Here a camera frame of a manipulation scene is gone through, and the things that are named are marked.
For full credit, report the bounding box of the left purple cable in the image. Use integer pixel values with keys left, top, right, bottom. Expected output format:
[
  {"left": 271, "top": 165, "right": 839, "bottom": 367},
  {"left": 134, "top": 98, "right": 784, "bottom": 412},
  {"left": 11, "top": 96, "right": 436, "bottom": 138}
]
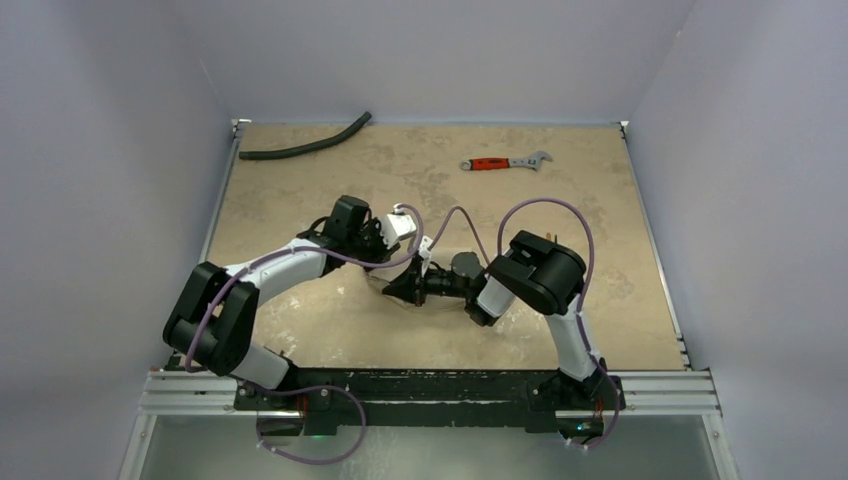
[{"left": 184, "top": 203, "right": 427, "bottom": 466}]

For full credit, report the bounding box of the aluminium front rail frame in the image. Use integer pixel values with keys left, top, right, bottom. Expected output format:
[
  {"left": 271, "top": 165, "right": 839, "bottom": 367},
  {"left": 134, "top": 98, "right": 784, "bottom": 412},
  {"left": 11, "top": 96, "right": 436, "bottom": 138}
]
[{"left": 119, "top": 369, "right": 740, "bottom": 479}]

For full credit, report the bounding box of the left aluminium side rail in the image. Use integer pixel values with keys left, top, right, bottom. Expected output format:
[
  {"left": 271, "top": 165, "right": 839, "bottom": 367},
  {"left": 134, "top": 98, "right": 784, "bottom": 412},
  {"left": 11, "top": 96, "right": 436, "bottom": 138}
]
[{"left": 165, "top": 119, "right": 253, "bottom": 370}]

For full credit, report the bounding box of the right aluminium side rail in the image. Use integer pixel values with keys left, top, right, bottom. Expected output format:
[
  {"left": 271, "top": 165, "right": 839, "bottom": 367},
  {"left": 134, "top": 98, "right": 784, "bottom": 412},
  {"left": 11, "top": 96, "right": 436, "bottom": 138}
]
[{"left": 618, "top": 120, "right": 696, "bottom": 370}]

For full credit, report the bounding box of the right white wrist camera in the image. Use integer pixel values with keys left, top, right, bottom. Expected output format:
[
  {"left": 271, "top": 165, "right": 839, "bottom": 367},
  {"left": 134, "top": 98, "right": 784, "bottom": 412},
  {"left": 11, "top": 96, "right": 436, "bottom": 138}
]
[{"left": 414, "top": 235, "right": 433, "bottom": 277}]

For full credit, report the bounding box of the beige cloth napkin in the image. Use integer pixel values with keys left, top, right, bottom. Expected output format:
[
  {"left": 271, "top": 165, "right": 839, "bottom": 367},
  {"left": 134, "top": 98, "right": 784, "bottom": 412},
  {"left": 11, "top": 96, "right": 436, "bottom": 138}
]
[{"left": 364, "top": 257, "right": 482, "bottom": 313}]

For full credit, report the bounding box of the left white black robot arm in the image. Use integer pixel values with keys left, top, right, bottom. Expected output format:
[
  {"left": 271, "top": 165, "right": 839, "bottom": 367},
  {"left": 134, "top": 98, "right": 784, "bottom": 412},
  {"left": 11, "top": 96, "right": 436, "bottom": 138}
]
[{"left": 162, "top": 195, "right": 417, "bottom": 409}]

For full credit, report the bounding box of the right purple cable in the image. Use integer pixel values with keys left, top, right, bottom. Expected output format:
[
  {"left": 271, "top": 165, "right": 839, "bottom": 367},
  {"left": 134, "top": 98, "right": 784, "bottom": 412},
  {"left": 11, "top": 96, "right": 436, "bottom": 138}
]
[{"left": 423, "top": 197, "right": 624, "bottom": 453}]

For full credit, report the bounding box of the purple cable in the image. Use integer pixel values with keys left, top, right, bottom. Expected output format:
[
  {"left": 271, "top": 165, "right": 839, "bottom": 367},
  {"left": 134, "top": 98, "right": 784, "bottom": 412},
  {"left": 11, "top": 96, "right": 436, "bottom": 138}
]
[
  {"left": 184, "top": 203, "right": 427, "bottom": 466},
  {"left": 423, "top": 197, "right": 624, "bottom": 453}
]

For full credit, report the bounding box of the black foam tube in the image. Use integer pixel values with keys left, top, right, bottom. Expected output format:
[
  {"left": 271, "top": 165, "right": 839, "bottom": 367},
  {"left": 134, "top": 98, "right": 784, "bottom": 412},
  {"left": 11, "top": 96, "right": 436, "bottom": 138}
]
[{"left": 238, "top": 111, "right": 373, "bottom": 161}]

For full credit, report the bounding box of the red handled adjustable wrench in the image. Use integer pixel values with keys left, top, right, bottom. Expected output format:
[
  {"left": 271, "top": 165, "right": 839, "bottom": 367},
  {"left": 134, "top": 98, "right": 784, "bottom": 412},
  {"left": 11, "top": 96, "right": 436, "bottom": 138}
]
[{"left": 459, "top": 151, "right": 553, "bottom": 171}]

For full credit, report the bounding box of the aluminium side rail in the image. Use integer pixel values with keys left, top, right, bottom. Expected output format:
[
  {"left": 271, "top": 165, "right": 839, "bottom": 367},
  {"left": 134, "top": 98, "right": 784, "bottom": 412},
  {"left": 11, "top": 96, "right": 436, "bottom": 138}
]
[
  {"left": 165, "top": 119, "right": 253, "bottom": 370},
  {"left": 618, "top": 120, "right": 696, "bottom": 370}
]

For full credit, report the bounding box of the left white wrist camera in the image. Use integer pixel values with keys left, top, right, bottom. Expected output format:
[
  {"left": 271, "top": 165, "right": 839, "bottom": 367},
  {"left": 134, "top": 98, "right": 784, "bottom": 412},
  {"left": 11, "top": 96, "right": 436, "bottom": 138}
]
[{"left": 377, "top": 204, "right": 418, "bottom": 248}]

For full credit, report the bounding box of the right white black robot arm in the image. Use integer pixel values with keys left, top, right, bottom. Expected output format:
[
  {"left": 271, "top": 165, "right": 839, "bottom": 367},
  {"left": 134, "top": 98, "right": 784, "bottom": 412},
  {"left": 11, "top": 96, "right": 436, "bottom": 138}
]
[{"left": 380, "top": 230, "right": 604, "bottom": 407}]

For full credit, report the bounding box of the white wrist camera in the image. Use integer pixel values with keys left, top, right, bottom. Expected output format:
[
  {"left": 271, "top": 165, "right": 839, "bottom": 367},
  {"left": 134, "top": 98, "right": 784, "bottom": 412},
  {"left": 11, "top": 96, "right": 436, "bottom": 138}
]
[
  {"left": 414, "top": 235, "right": 433, "bottom": 277},
  {"left": 377, "top": 204, "right": 418, "bottom": 248}
]

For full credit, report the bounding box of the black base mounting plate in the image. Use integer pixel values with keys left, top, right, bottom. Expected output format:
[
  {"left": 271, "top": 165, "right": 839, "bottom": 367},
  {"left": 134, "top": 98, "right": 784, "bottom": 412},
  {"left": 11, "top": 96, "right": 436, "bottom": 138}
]
[{"left": 234, "top": 367, "right": 626, "bottom": 437}]

